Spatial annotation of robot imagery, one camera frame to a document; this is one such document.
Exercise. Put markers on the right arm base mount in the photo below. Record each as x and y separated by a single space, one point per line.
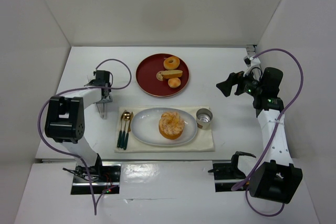
225 176

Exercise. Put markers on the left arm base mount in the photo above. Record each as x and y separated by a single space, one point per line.
108 180

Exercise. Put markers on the sliced bread loaf piece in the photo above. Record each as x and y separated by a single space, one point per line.
169 74

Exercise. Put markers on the steel cup with cork base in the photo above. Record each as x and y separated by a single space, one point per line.
203 118

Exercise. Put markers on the orange round cake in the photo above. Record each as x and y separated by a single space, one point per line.
170 132

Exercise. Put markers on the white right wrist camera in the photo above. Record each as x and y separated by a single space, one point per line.
251 61

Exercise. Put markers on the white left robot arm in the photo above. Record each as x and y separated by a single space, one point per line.
65 122

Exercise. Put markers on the pale blue oval plate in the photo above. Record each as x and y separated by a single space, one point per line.
145 127

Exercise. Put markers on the stainless steel tongs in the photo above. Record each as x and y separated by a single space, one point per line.
101 107

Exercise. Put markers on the plain ring donut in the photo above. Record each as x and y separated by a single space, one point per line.
171 63

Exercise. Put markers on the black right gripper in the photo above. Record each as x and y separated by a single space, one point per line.
237 84

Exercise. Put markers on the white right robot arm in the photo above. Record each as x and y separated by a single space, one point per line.
273 177

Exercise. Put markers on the sugared twisted donut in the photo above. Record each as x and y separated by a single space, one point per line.
171 123

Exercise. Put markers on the dark red round tray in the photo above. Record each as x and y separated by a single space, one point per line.
149 80

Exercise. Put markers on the cream cloth placemat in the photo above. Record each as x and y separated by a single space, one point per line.
202 142

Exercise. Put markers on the small round bun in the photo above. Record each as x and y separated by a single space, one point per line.
174 82

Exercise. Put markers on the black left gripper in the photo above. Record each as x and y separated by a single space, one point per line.
104 98

